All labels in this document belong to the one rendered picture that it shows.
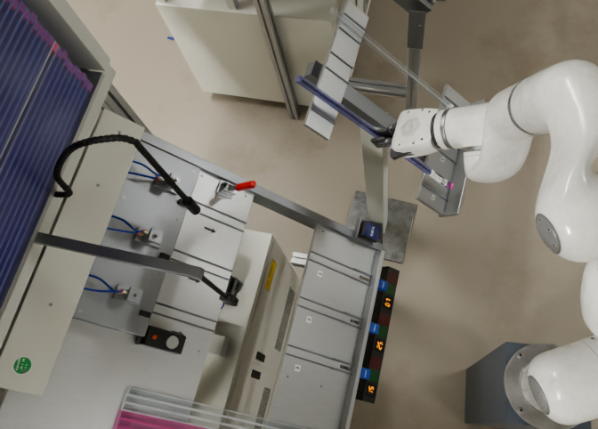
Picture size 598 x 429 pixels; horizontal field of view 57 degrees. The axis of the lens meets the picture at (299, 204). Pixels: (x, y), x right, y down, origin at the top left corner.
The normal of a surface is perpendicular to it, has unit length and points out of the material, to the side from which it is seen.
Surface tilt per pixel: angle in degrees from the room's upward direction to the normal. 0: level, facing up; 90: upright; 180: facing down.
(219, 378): 0
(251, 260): 0
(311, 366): 43
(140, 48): 0
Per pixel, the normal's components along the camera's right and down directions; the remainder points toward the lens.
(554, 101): -0.94, 0.04
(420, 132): -0.64, -0.38
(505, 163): 0.01, 0.73
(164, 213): 0.55, -0.15
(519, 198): -0.14, -0.36
